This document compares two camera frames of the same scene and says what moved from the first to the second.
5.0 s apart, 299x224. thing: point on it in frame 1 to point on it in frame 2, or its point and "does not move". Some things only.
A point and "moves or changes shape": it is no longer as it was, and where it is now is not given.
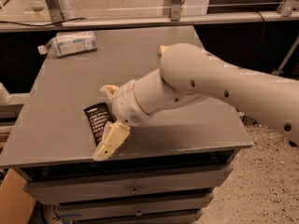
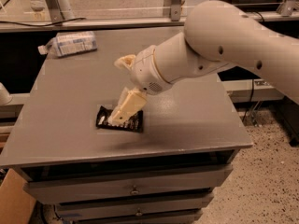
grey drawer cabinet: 164,172 does not move
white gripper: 127,105 to 144,70
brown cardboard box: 16,203 does not move
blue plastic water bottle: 69,43 does not move
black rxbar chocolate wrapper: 99,117 moves or changes shape
